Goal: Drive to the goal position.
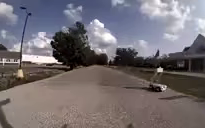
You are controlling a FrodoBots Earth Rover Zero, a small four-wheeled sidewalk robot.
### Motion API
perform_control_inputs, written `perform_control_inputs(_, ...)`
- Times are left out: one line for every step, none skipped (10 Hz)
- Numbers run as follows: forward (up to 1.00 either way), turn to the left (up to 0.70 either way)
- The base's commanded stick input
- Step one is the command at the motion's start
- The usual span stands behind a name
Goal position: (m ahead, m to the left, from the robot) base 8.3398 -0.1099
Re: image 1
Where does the row of trees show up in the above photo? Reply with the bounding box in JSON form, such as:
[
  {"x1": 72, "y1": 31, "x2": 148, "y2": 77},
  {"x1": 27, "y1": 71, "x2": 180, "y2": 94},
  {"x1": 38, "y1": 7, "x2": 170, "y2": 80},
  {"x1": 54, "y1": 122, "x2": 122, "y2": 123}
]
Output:
[{"x1": 113, "y1": 47, "x2": 178, "y2": 68}]

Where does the grey paved path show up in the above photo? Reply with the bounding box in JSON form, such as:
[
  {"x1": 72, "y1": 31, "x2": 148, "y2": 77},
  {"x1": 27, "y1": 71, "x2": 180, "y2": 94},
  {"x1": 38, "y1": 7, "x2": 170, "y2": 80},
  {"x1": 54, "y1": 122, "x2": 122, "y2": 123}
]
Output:
[{"x1": 0, "y1": 64, "x2": 205, "y2": 128}]

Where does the large dark tree clump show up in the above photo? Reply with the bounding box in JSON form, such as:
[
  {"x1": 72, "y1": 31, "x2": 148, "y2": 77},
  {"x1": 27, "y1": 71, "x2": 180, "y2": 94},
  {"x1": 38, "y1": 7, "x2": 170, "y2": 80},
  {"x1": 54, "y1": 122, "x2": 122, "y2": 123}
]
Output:
[{"x1": 50, "y1": 21, "x2": 110, "y2": 70}]

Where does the small wheeled robot with flag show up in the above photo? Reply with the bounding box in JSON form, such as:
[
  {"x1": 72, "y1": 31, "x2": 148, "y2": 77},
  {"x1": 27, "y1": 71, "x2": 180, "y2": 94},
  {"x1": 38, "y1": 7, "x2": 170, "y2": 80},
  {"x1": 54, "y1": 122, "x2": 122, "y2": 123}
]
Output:
[{"x1": 148, "y1": 66, "x2": 168, "y2": 93}]

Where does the white flat building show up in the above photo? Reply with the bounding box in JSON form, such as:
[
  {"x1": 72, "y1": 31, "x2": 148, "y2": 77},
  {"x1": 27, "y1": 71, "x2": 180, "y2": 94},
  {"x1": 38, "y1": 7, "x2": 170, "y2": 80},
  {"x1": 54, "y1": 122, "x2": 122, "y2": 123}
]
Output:
[{"x1": 20, "y1": 54, "x2": 61, "y2": 65}]

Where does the dry grass strip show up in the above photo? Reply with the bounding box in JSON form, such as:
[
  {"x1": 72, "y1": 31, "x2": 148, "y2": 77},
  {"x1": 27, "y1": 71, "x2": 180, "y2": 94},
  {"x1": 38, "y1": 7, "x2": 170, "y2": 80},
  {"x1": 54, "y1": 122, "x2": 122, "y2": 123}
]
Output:
[{"x1": 0, "y1": 66, "x2": 73, "y2": 94}]

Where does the street lamp pole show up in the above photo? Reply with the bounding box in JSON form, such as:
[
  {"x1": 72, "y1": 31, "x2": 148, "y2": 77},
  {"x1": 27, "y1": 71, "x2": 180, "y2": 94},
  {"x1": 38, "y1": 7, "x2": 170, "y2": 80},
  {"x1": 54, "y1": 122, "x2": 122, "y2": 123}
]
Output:
[{"x1": 15, "y1": 4, "x2": 33, "y2": 80}]

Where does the grass lawn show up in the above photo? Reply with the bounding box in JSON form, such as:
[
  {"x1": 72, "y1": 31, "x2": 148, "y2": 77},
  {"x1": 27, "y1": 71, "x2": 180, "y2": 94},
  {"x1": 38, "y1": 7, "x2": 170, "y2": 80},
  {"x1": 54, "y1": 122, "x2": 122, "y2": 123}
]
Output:
[{"x1": 114, "y1": 65, "x2": 205, "y2": 102}]

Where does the pale concrete walkway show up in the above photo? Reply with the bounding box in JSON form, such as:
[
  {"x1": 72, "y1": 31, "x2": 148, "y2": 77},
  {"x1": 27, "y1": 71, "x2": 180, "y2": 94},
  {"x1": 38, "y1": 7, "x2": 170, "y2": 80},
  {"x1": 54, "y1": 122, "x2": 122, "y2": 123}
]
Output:
[{"x1": 161, "y1": 69, "x2": 205, "y2": 80}]

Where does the grey asphalt road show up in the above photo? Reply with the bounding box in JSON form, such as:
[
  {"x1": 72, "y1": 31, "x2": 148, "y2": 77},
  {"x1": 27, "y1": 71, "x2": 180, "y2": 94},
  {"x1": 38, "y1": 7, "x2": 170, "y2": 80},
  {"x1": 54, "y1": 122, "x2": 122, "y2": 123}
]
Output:
[{"x1": 0, "y1": 63, "x2": 63, "y2": 76}]

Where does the gabled building with porch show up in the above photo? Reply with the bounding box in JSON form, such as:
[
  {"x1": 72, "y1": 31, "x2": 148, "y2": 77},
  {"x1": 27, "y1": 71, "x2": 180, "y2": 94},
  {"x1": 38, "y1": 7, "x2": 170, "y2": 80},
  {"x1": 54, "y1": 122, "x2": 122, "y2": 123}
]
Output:
[{"x1": 167, "y1": 33, "x2": 205, "y2": 74}]

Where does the low long-roofed building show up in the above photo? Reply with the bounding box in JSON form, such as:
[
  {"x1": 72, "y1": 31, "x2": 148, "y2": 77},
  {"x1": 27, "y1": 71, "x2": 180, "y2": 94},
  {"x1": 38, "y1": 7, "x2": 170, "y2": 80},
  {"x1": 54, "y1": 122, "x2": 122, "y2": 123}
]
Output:
[{"x1": 0, "y1": 49, "x2": 22, "y2": 65}]

